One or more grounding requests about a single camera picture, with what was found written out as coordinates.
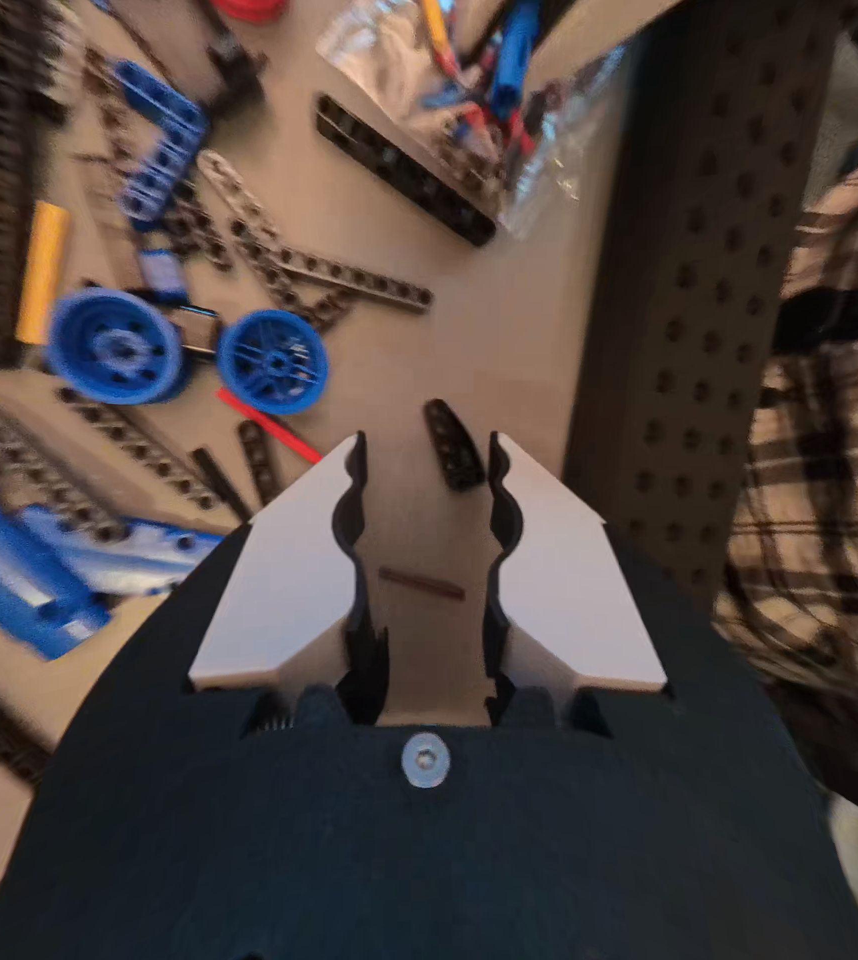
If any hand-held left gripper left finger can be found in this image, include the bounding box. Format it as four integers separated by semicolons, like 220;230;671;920
189;431;367;691

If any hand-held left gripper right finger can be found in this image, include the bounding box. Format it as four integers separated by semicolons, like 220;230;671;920
485;431;669;695

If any blue L-shaped beam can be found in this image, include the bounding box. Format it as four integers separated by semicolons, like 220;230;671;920
112;58;211;232

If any red wheel hub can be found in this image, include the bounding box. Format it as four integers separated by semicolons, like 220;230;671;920
213;0;289;24

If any grey desk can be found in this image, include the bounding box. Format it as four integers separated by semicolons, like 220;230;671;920
0;0;689;939

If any brown axle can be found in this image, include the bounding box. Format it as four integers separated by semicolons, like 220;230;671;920
378;567;467;602

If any red axle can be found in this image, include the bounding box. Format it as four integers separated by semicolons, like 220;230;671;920
216;387;324;466

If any blue wheel hub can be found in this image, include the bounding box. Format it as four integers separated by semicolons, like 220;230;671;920
45;287;189;407
216;309;331;417

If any blue curved shell panel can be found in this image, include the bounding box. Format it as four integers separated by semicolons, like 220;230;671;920
0;486;114;663

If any person in plaid shirt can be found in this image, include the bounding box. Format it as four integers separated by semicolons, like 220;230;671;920
710;146;858;721

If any grey long beam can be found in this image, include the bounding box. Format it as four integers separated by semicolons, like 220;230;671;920
232;221;435;316

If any dark perforated panel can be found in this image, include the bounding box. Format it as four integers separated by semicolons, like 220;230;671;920
562;0;854;609

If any short yellow axle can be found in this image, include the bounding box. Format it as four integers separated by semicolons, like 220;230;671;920
14;200;72;346

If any long black beam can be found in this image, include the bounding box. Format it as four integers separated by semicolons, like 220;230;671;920
314;92;498;249

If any small bag of red parts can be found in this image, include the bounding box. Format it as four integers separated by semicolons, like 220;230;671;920
315;0;629;241

